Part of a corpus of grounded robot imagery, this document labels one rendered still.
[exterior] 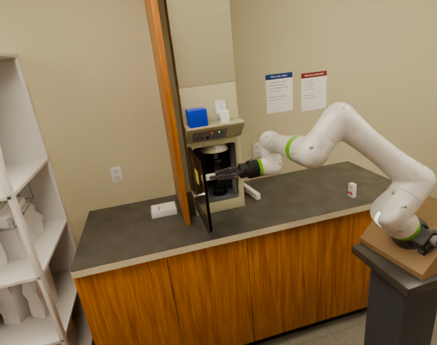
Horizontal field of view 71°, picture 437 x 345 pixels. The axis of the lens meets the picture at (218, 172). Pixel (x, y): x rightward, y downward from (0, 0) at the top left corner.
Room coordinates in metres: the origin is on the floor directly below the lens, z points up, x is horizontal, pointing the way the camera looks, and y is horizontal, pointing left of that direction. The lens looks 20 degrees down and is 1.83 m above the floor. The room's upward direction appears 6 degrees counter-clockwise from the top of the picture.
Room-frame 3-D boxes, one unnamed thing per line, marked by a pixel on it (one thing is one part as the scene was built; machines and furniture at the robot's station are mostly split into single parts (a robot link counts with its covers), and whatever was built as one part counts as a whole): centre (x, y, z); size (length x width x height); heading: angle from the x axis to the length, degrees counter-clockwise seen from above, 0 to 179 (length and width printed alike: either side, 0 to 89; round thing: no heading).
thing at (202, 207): (1.52, 0.11, 1.19); 0.30 x 0.01 x 0.40; 15
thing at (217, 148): (1.82, 0.01, 1.34); 0.18 x 0.18 x 0.05
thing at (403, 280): (1.10, -0.79, 0.92); 0.32 x 0.32 x 0.04; 14
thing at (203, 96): (1.84, 0.03, 1.33); 0.32 x 0.25 x 0.77; 102
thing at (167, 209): (1.79, 0.38, 0.96); 0.16 x 0.12 x 0.04; 102
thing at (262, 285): (1.82, -0.15, 0.45); 2.05 x 0.67 x 0.90; 102
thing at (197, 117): (1.64, 0.08, 1.56); 0.10 x 0.10 x 0.09; 12
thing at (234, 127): (1.66, -0.01, 1.46); 0.32 x 0.12 x 0.10; 102
